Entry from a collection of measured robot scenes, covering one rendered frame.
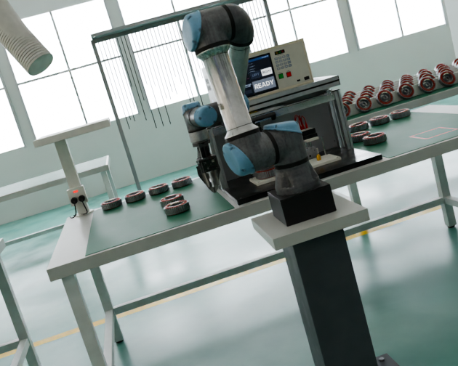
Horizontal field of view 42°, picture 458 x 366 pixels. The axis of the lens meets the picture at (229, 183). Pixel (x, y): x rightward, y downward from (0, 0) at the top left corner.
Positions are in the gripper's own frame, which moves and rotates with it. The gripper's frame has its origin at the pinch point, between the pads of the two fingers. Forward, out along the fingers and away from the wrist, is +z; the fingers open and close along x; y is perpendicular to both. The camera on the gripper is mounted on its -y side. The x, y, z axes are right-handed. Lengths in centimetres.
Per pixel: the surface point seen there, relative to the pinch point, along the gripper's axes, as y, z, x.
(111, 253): 3.9, 11.4, -45.4
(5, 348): -89, 66, -121
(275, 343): -26, 84, 11
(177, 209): -17.6, 7.1, -15.2
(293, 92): -32, -26, 51
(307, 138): -26, -4, 51
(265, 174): -16.8, 3.9, 25.4
